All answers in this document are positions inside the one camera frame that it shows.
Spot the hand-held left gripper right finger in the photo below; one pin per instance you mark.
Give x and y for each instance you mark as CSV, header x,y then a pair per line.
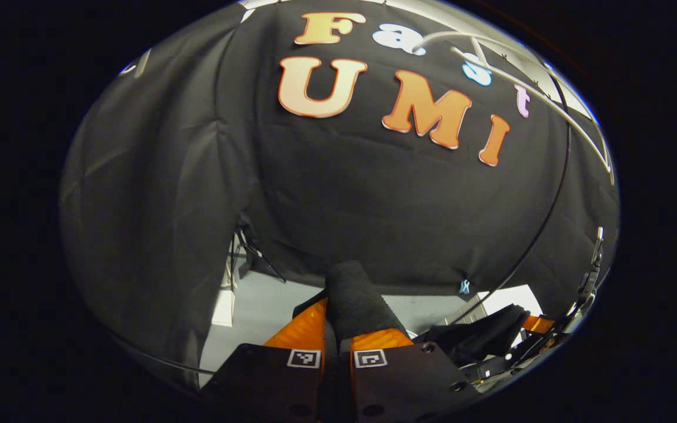
x,y
397,382

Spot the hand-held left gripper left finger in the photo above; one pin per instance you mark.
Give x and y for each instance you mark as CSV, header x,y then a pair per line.
x,y
268,382

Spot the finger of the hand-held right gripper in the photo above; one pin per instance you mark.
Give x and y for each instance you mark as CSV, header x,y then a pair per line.
x,y
538,325

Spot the black knit garment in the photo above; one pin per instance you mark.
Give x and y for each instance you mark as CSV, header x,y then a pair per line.
x,y
356,299

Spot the black metal clothes rack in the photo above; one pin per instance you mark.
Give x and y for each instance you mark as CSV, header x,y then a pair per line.
x,y
556,200

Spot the white plastic hanger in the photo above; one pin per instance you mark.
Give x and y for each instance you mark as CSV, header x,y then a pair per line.
x,y
481,51

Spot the small light blue clip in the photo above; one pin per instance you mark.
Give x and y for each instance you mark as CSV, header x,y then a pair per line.
x,y
464,286

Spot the black tripod stand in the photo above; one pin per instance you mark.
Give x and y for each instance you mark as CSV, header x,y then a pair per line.
x,y
256,252

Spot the black backdrop cloth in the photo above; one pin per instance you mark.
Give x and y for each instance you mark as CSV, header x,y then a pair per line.
x,y
344,194

